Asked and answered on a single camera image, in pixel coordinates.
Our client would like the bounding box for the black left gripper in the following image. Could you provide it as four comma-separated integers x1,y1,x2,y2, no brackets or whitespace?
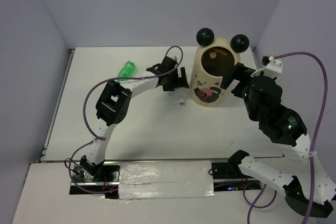
164,68,190,92

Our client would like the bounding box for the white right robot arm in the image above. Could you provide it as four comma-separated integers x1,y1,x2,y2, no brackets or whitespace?
220,60,335,218

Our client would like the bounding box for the cream bin with black ears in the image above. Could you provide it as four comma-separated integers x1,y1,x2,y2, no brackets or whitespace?
190,28,249,108

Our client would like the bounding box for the green plastic bottle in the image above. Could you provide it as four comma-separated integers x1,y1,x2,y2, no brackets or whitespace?
117,61,137,82

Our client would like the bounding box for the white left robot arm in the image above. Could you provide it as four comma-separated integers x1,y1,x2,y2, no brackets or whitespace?
80,56,189,182

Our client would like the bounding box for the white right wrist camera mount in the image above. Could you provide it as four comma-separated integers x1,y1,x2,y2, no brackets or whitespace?
251,56,284,79

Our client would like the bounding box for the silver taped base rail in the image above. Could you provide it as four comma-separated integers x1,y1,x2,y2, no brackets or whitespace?
69,161,261,200

